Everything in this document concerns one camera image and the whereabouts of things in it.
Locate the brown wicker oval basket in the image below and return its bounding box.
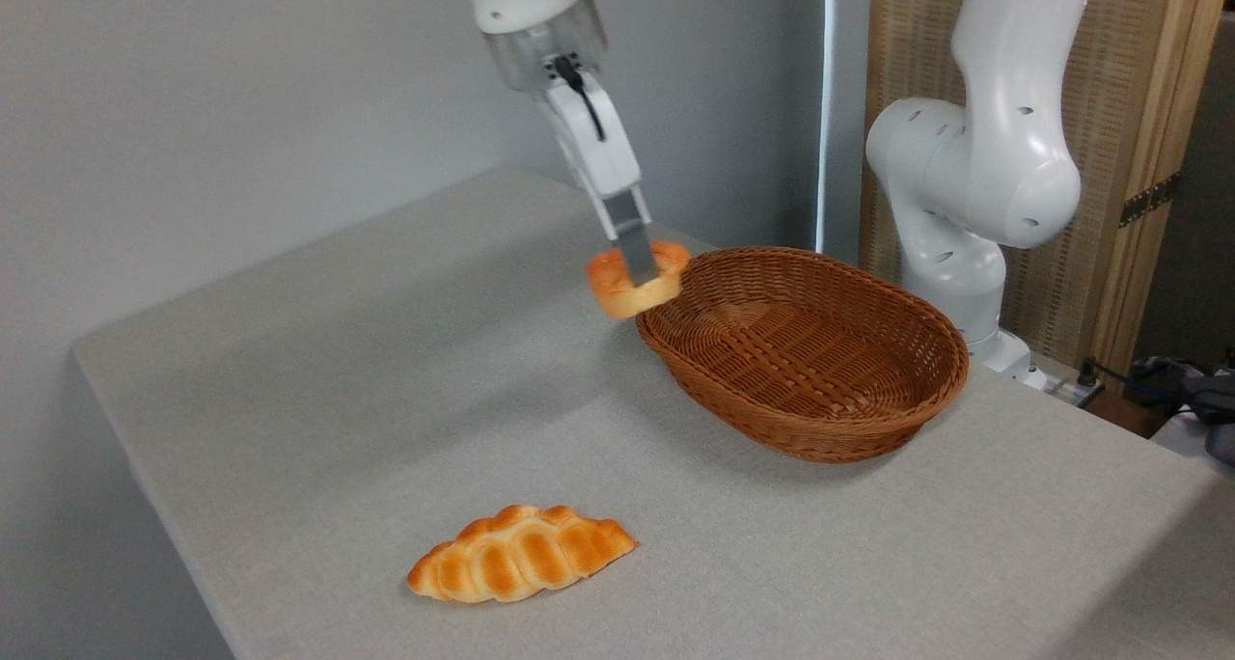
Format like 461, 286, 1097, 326
635, 246, 971, 465

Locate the black power cable with plug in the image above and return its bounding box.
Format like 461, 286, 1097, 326
1073, 355, 1235, 412

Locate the dark grey bundle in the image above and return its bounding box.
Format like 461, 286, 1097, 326
1131, 354, 1235, 466

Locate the braided long bread loaf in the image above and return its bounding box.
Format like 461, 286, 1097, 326
406, 504, 640, 605

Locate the white vertical post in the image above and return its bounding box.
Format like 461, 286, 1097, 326
814, 0, 874, 266

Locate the round orange bread roll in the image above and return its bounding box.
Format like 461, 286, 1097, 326
587, 239, 693, 321

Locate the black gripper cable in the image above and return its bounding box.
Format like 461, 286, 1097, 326
551, 53, 608, 144

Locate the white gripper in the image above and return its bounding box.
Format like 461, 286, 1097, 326
536, 67, 661, 288

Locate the brown wooden block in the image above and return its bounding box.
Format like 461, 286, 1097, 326
1084, 390, 1174, 440

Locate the grey fabric tablecloth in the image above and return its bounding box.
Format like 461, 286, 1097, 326
69, 168, 1235, 660

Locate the metal screen hinge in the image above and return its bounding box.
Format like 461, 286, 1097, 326
1118, 172, 1181, 230

